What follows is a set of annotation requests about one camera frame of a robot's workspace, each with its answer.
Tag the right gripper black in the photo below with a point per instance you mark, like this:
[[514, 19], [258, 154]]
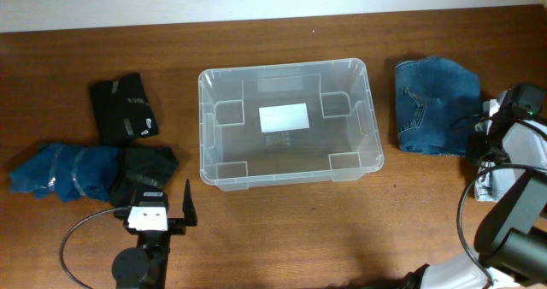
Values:
[[473, 147]]

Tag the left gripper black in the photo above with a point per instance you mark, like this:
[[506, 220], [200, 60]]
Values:
[[177, 226]]

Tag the dark blue jeans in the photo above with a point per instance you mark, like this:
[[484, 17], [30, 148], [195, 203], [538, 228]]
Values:
[[435, 99]]

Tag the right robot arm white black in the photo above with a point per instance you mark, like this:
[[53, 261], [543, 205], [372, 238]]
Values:
[[508, 249]]

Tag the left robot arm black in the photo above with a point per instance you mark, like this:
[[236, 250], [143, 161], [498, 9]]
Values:
[[145, 265]]

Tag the dark green taped cloth bundle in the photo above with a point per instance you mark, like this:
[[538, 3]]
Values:
[[142, 166]]

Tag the black folded shirt with logo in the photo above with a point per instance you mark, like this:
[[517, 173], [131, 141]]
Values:
[[122, 110]]

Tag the blue taped cloth bundle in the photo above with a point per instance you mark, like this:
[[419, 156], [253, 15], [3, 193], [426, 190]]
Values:
[[69, 171]]

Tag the white label inside bin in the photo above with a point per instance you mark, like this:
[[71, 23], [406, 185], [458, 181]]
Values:
[[284, 118]]

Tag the clear plastic storage bin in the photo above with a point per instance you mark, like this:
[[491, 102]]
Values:
[[342, 142]]

